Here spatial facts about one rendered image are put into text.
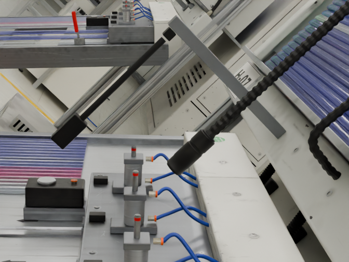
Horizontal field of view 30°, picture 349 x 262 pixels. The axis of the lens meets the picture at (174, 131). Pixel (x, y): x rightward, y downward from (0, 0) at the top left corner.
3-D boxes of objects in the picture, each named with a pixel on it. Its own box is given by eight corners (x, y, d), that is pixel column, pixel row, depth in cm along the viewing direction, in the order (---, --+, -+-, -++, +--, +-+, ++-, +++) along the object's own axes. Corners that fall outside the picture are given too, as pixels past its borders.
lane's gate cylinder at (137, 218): (133, 239, 59) (134, 215, 58) (133, 236, 59) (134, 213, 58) (139, 239, 59) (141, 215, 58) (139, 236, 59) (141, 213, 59)
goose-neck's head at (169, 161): (165, 166, 57) (203, 131, 56) (164, 159, 59) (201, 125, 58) (179, 179, 57) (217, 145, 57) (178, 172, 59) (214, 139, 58)
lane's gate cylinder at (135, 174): (132, 192, 69) (132, 171, 68) (132, 190, 70) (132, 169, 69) (137, 192, 69) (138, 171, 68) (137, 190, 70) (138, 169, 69)
